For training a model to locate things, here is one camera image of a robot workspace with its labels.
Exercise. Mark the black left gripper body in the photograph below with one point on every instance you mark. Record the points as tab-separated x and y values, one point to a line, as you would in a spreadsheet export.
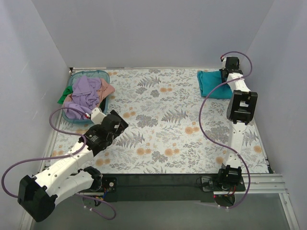
120	123

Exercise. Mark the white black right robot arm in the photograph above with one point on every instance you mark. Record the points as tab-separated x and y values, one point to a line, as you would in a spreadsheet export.
240	113

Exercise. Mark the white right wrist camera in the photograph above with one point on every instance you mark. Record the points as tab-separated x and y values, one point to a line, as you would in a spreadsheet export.
223	60

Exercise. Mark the lavender t-shirt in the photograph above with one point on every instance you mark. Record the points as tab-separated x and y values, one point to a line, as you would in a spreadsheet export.
83	99

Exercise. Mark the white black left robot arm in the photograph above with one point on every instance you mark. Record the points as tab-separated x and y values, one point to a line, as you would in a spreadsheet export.
41	193

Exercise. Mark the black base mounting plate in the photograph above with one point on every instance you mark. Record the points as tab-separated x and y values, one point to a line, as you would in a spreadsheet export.
162	187

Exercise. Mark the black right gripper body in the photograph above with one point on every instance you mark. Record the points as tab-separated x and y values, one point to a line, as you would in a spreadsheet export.
227	72

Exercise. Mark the clear teal plastic basket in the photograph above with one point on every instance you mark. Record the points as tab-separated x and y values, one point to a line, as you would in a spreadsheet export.
90	74

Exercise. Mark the floral patterned table mat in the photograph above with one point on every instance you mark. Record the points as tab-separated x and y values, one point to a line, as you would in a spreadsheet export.
172	129

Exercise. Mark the teal t-shirt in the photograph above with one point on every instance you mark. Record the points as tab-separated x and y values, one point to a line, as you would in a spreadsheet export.
208	81

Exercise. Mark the pink t-shirt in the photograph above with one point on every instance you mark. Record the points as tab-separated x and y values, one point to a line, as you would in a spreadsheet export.
105	90

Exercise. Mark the green t-shirt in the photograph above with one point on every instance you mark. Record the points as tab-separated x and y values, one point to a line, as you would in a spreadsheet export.
68	90

